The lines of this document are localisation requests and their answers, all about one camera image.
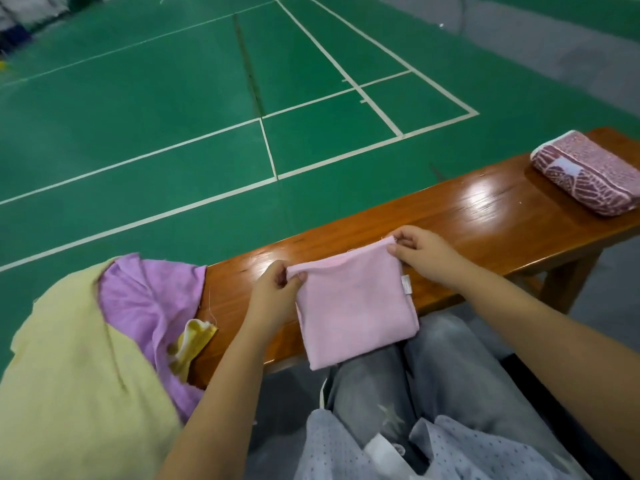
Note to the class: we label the person's right hand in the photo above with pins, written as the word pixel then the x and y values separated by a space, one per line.
pixel 432 257

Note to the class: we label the person's left hand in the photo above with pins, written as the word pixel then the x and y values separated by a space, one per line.
pixel 270 300

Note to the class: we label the light pink towel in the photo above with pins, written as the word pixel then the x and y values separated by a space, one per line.
pixel 355 305

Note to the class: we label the yellow white striped cloth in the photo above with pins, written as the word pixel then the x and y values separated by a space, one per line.
pixel 192 343

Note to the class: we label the purple towel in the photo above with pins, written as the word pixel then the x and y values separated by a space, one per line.
pixel 150 305

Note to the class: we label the red patterned towel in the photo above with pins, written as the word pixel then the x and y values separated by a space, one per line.
pixel 595 175

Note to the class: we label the pale yellow towel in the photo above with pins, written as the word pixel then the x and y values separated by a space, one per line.
pixel 70 395

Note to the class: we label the person's right forearm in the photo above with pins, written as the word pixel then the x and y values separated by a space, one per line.
pixel 560 345

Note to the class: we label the person's left forearm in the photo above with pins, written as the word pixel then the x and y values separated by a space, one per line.
pixel 215 410

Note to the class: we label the person's grey trousers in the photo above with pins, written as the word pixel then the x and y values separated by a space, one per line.
pixel 440 375

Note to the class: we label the brown wooden bench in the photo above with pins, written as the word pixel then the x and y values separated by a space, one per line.
pixel 480 210

